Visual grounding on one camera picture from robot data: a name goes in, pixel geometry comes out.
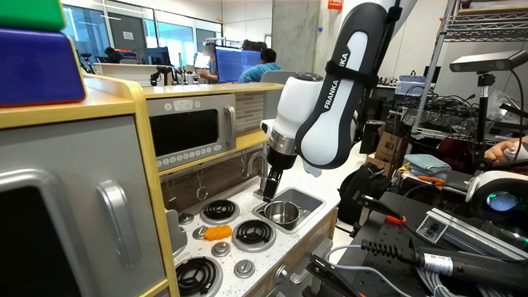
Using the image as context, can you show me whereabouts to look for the blue office partition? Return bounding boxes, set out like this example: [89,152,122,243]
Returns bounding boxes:
[213,45,264,84]

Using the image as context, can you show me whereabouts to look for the white cable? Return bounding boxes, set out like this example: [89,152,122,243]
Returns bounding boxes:
[323,243,399,297]

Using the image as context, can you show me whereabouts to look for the camera on black stand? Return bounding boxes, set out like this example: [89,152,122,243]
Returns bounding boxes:
[447,50,528,167]

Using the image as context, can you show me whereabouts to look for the black bag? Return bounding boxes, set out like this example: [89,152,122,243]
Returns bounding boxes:
[337,164,388,226]

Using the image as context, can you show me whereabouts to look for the black coil stove burner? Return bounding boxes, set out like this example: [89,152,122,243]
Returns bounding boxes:
[175,254,224,297]
[231,218,279,254]
[198,198,241,226]

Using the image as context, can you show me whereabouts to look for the gray toy microwave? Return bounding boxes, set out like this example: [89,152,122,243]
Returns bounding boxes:
[145,94,239,172]

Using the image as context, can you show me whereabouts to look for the wooden toy kitchen unit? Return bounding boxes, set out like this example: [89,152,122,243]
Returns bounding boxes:
[0,73,340,297]

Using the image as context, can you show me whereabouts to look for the orange handled tool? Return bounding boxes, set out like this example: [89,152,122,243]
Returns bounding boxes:
[358,193,409,228]

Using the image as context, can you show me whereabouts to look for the person in gray shirt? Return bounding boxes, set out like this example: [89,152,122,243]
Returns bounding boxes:
[193,42,220,86]

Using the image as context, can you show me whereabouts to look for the folded blue cloth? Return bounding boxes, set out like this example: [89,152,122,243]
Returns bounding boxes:
[403,152,454,178]

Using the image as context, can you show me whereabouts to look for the gray office chair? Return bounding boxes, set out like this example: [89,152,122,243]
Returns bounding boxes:
[262,70,299,121]

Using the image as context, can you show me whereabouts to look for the black clamp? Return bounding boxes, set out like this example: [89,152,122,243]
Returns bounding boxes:
[307,253,360,297]

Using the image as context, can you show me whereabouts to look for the bare person hand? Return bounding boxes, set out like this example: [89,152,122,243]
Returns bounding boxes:
[482,136,528,169]

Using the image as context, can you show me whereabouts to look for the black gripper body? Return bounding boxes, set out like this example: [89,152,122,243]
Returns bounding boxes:
[266,145,300,175]

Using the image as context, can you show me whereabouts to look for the metal ladder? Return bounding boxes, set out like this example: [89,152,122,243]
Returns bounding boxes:
[411,0,460,136]

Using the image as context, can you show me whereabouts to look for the dark computer monitor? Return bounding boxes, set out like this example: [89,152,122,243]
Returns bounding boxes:
[144,45,173,68]

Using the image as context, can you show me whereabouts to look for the metal toy sink basin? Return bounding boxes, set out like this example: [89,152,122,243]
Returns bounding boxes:
[251,187,325,233]

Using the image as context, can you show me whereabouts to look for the green plastic block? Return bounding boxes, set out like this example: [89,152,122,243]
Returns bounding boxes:
[0,0,68,33]

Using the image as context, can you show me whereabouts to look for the black handle with cable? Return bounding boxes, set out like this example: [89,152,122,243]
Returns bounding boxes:
[358,238,528,292]

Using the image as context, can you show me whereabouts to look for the brown cardboard box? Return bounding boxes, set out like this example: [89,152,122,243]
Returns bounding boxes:
[375,129,409,167]

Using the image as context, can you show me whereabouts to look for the gray toy oven door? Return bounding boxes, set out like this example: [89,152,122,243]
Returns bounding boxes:
[0,114,168,297]

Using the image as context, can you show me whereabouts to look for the small steel pot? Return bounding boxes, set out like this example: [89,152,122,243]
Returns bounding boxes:
[261,200,304,228]

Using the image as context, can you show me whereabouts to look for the blue plastic bin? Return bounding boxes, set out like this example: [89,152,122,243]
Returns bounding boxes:
[0,28,88,109]

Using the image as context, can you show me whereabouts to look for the blue plastic crate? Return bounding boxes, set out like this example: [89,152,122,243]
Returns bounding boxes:
[394,75,429,99]

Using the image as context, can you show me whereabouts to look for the white device with cyan light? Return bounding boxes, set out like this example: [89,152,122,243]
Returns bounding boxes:
[465,169,528,223]

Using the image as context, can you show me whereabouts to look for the metal wall hook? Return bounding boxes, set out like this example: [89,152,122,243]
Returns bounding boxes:
[193,169,211,203]

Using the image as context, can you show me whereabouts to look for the aluminum extrusion bar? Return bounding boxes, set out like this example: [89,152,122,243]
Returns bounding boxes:
[414,207,528,261]

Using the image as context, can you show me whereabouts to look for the silver toy faucet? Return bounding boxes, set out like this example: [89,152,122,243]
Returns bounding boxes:
[246,150,271,195]

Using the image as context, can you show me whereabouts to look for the yellow orange toy food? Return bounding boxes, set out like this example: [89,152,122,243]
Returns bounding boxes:
[201,225,234,243]

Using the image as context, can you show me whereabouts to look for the person in teal shirt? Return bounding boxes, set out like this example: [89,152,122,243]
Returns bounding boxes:
[236,46,282,84]

